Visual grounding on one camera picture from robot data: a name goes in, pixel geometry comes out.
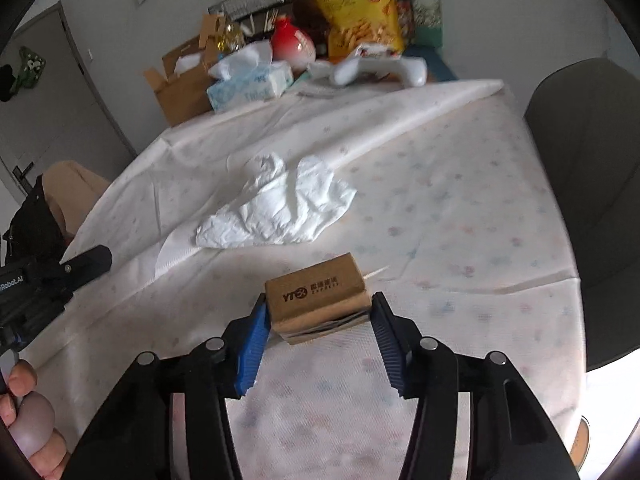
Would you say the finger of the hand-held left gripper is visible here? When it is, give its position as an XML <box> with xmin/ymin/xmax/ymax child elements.
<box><xmin>59</xmin><ymin>245</ymin><xmax>113</xmax><ymax>292</ymax></box>

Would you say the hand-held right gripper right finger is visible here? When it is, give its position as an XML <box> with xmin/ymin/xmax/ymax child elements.
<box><xmin>371</xmin><ymin>292</ymin><xmax>581</xmax><ymax>480</ymax></box>

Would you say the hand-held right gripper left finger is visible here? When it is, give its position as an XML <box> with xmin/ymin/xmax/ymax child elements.
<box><xmin>62</xmin><ymin>292</ymin><xmax>273</xmax><ymax>480</ymax></box>

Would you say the small brown cardboard box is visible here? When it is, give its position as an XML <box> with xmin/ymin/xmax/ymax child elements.
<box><xmin>264</xmin><ymin>252</ymin><xmax>373</xmax><ymax>346</ymax></box>

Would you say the round bin with orange inside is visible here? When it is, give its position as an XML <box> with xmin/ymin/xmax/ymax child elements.
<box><xmin>570</xmin><ymin>412</ymin><xmax>594</xmax><ymax>476</ymax></box>

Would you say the person's left hand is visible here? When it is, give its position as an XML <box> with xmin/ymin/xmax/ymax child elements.
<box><xmin>0</xmin><ymin>360</ymin><xmax>68</xmax><ymax>480</ymax></box>

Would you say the dark cloth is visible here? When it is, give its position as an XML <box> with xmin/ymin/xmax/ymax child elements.
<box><xmin>2</xmin><ymin>175</ymin><xmax>68</xmax><ymax>261</ymax></box>

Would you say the tan chair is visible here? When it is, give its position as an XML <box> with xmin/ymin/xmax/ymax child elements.
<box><xmin>41</xmin><ymin>160</ymin><xmax>113</xmax><ymax>238</ymax></box>

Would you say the crumpled white tissue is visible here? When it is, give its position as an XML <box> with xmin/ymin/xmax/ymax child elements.
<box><xmin>195</xmin><ymin>154</ymin><xmax>357</xmax><ymax>249</ymax></box>

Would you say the white patterned tablecloth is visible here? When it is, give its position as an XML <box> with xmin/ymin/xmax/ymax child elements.
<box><xmin>20</xmin><ymin>78</ymin><xmax>590</xmax><ymax>480</ymax></box>

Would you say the grey door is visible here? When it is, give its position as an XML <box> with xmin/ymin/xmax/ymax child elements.
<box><xmin>0</xmin><ymin>2</ymin><xmax>137</xmax><ymax>231</ymax></box>

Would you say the open brown cardboard box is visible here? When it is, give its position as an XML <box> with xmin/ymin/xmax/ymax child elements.
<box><xmin>144</xmin><ymin>12</ymin><xmax>231</xmax><ymax>128</ymax></box>

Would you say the green hanging toy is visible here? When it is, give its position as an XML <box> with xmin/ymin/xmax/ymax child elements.
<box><xmin>10</xmin><ymin>46</ymin><xmax>47</xmax><ymax>92</ymax></box>

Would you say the light blue tissue box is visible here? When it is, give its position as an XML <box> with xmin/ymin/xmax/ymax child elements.
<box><xmin>206</xmin><ymin>40</ymin><xmax>295</xmax><ymax>113</ymax></box>

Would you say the grey upholstered chair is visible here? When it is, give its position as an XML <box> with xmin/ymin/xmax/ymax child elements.
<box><xmin>523</xmin><ymin>57</ymin><xmax>640</xmax><ymax>373</ymax></box>

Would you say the clear yellowish bottle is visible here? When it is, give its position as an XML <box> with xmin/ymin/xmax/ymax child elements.
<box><xmin>217</xmin><ymin>22</ymin><xmax>246</xmax><ymax>53</ymax></box>

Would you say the white game controller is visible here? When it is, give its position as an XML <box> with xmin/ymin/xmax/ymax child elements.
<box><xmin>307</xmin><ymin>45</ymin><xmax>429</xmax><ymax>87</ymax></box>

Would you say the red and white vase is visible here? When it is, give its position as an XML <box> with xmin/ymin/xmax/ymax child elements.
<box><xmin>270</xmin><ymin>16</ymin><xmax>317</xmax><ymax>73</ymax></box>

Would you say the wooden chopsticks bundle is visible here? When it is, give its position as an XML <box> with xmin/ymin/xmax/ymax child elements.
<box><xmin>242</xmin><ymin>7</ymin><xmax>281</xmax><ymax>36</ymax></box>

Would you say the dark printed packet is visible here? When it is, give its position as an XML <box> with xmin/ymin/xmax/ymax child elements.
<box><xmin>395</xmin><ymin>0</ymin><xmax>416</xmax><ymax>43</ymax></box>

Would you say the yellow snack bag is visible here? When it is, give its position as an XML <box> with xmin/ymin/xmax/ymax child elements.
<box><xmin>306</xmin><ymin>0</ymin><xmax>406</xmax><ymax>58</ymax></box>

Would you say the tall green printed box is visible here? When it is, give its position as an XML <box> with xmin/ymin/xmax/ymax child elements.
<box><xmin>401</xmin><ymin>0</ymin><xmax>446</xmax><ymax>51</ymax></box>

